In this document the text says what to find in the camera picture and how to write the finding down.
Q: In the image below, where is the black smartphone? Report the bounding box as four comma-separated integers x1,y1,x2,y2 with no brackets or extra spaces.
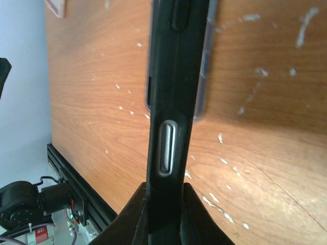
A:
157,120,177,177

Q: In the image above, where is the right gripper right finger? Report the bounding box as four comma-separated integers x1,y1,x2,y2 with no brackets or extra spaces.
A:
180,183,233,245

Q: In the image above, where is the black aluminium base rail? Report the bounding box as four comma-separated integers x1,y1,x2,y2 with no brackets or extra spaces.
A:
47,144,117,232

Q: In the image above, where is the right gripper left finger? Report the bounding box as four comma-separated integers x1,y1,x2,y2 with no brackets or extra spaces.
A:
90,182,148,245

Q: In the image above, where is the black phone case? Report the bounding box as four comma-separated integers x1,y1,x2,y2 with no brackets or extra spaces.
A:
147,1,209,235

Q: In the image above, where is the pink translucent phone case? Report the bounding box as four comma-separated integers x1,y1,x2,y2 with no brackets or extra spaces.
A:
45,0,67,18

